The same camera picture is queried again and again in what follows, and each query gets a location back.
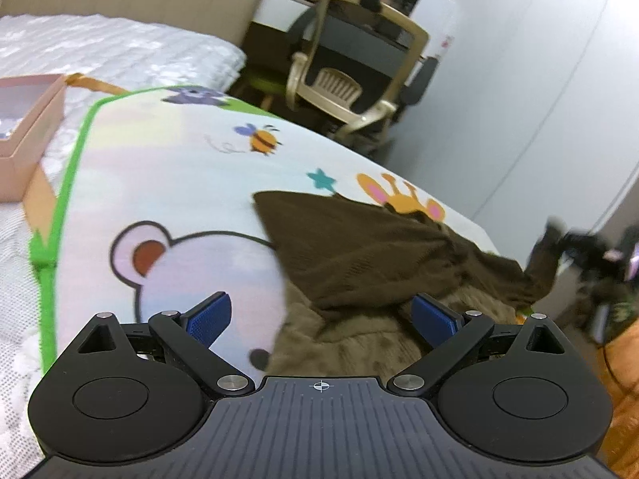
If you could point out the orange cloth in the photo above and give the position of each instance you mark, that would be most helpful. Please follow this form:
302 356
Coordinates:
624 399

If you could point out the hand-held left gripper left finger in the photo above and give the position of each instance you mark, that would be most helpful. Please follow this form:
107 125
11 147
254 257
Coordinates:
209 318

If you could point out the dark brown knit garment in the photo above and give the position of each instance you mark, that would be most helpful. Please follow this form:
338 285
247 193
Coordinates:
359 249

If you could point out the beige office chair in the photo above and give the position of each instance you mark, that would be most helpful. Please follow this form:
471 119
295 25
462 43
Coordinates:
349 85

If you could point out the white wardrobe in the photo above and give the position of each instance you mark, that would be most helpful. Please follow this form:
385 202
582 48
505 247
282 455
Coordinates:
529 85

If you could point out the pink cardboard box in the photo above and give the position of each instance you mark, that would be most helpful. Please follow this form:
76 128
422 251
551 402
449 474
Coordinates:
30 129

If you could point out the cartoon animal printed blanket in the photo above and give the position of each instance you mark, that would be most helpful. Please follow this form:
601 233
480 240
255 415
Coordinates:
169 184

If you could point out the green stool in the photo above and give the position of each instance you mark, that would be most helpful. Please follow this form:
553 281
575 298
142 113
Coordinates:
264 85

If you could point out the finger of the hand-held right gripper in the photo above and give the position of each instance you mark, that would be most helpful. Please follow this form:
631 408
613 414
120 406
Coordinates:
546 254

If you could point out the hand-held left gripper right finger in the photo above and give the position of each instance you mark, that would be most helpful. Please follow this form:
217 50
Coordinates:
433 322

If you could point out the light brown fleece cloth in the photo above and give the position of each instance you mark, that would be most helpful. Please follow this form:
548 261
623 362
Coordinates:
344 344

